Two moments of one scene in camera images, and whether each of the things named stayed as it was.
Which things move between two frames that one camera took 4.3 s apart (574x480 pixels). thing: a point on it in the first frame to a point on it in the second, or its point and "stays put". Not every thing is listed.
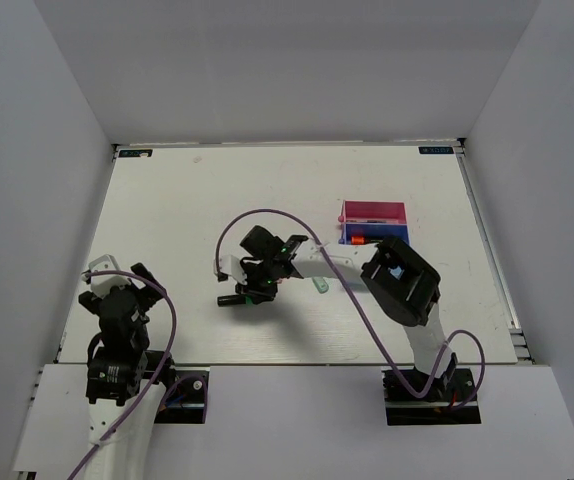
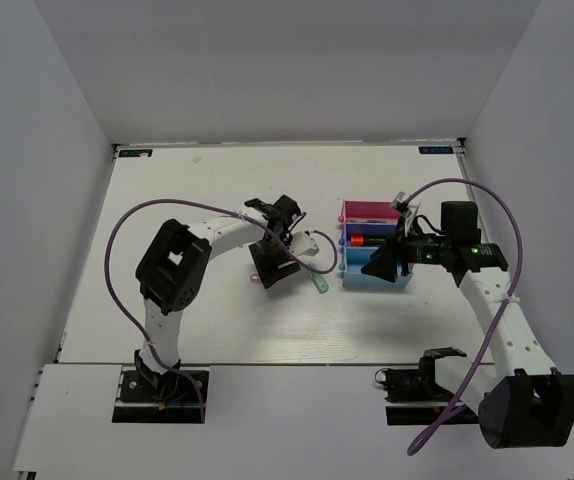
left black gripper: [149, 292] to [269, 271]
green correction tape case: [320, 284] stays put
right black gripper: [251, 288] to [383, 262]
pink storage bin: [373, 211] stays put
